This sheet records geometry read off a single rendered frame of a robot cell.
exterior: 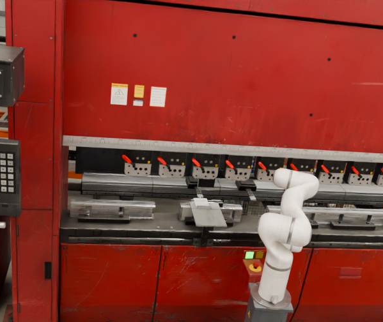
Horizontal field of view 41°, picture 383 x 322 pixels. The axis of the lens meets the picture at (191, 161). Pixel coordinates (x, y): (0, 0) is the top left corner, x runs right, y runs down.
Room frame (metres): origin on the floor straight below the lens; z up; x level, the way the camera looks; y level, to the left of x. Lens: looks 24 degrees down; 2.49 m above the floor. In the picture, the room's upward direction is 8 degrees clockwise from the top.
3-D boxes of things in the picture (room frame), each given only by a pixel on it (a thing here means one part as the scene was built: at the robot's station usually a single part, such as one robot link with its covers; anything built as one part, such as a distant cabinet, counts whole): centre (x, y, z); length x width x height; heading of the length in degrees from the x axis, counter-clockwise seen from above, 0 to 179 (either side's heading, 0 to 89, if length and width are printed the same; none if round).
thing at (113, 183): (3.14, -0.44, 0.93); 2.30 x 0.14 x 0.10; 102
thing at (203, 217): (2.62, -0.14, 1.00); 0.26 x 0.18 x 0.01; 12
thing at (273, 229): (1.94, -0.42, 1.30); 0.19 x 0.12 x 0.24; 77
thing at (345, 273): (2.82, -1.14, 0.59); 0.15 x 0.02 x 0.07; 102
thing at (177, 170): (2.72, 0.11, 1.26); 0.15 x 0.09 x 0.17; 102
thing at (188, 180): (2.92, -0.06, 1.01); 0.26 x 0.12 x 0.05; 12
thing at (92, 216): (2.59, 0.47, 0.89); 0.30 x 0.05 x 0.03; 102
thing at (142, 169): (2.68, 0.31, 1.26); 0.15 x 0.09 x 0.17; 102
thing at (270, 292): (1.93, -0.45, 1.09); 0.19 x 0.19 x 0.18
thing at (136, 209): (2.65, 0.43, 0.92); 0.50 x 0.06 x 0.10; 102
